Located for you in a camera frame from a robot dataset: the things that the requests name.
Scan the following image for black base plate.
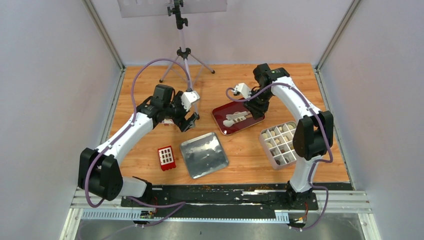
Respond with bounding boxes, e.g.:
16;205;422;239
121;183;319;219

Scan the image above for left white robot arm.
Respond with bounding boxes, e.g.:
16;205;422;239
77;84;200;207

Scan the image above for red lacquer tray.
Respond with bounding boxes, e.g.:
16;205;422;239
211;101;265;136

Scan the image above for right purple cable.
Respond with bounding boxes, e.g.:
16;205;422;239
225;82;334;232

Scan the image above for grey tripod stand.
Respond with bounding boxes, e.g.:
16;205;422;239
158;0;216;115

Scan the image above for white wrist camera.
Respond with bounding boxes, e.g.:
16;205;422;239
180;90;200;112
232;83;252;99

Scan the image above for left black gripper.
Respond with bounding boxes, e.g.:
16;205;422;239
164;91;199;132

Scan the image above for pink white card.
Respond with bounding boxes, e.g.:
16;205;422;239
161;119;174;125

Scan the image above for silver tin lid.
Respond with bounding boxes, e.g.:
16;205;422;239
179;132;229;179

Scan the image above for red small box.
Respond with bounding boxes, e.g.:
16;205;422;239
157;145;177;171

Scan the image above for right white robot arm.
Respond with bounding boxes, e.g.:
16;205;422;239
243;63;334;209

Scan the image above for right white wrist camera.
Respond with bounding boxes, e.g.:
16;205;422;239
232;83;252;99

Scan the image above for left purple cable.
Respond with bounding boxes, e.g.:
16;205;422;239
84;58;193;209

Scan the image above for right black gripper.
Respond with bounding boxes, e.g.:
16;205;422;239
242;88;274;120

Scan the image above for silver compartment tin box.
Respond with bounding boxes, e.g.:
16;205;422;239
258;121;299;171

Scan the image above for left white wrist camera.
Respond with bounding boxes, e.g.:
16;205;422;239
180;90;200;112

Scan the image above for purple cable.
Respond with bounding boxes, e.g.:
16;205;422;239
84;58;193;209
225;82;334;232

